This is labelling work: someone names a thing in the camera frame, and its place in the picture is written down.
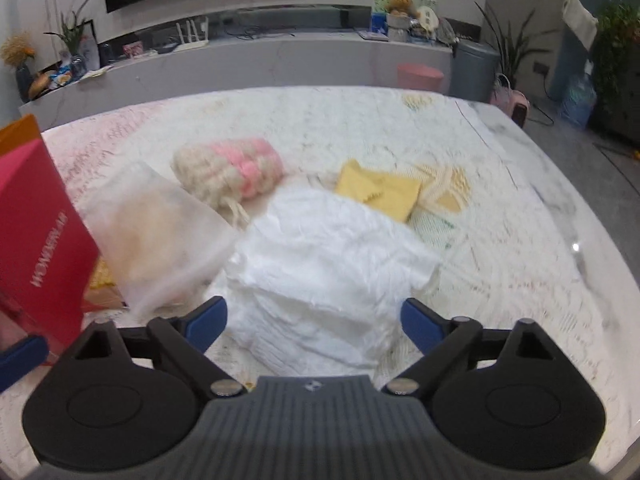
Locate pink white knitted pouch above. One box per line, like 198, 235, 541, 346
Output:
170, 138, 284, 226

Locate red box lid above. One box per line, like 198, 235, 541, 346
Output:
1, 140, 99, 356

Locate white pink lace tablecloth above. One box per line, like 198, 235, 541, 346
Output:
0, 84, 626, 476

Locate translucent bag beige contents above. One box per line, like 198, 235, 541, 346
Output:
82, 162, 240, 315

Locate white fluffy textile bundle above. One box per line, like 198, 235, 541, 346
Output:
216, 188, 440, 376

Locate orange storage box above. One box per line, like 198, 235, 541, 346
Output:
0, 114, 42, 156

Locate yellow folded cloth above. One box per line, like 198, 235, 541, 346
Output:
334, 159, 421, 223

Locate pink small heater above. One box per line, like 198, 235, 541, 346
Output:
489, 73, 530, 128

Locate dark vase yellow flowers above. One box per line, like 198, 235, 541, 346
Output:
1, 32, 36, 103

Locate blue water jug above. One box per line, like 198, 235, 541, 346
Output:
560, 61, 598, 129

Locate green plant glass vase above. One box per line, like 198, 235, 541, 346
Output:
46, 0, 91, 56

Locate grey waste bin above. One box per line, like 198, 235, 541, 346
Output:
449, 39, 500, 103

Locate pink waste bin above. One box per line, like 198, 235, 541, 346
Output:
397, 63, 444, 92

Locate white wifi router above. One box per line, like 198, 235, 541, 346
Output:
175, 15, 209, 52

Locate floor potted green plant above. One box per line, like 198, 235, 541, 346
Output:
475, 3, 558, 89

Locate grey marble TV console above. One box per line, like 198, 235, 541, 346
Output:
20, 29, 452, 129

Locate plush toys pile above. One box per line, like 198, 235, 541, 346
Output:
370, 0, 439, 42

